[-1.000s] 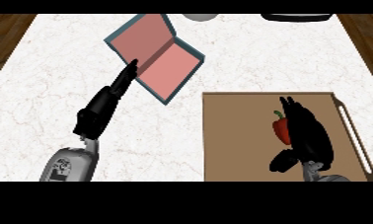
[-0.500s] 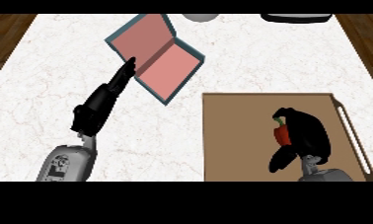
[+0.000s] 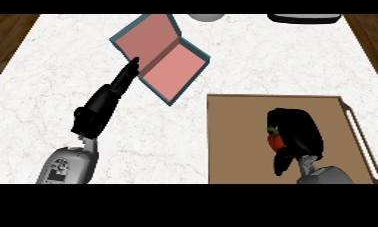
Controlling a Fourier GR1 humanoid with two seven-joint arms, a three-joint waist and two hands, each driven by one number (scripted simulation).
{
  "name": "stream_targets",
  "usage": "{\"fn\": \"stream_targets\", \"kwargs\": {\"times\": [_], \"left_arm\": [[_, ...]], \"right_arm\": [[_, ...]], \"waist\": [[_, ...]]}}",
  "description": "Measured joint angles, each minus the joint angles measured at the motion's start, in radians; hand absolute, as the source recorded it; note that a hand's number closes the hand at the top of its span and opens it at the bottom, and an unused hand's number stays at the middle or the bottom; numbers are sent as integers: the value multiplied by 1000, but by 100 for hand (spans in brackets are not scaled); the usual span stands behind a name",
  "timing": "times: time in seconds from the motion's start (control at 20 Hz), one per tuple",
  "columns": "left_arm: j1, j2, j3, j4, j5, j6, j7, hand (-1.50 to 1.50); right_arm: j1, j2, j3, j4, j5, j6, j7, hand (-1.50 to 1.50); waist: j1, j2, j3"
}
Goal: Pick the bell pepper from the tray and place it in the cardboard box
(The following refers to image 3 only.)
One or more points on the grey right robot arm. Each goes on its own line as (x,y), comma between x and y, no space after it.
(319,172)

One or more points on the red bell pepper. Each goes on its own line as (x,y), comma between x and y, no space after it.
(275,139)

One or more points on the white round bowl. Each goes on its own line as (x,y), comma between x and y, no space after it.
(207,17)

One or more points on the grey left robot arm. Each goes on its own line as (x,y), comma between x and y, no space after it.
(68,166)

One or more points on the pink box with teal rim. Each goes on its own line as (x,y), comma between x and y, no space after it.
(163,56)

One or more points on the brown wooden tray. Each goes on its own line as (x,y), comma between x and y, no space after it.
(245,137)

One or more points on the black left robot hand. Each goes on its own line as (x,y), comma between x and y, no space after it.
(101,106)

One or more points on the black flat appliance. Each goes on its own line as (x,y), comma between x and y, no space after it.
(304,18)

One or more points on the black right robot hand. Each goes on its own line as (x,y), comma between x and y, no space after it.
(300,134)

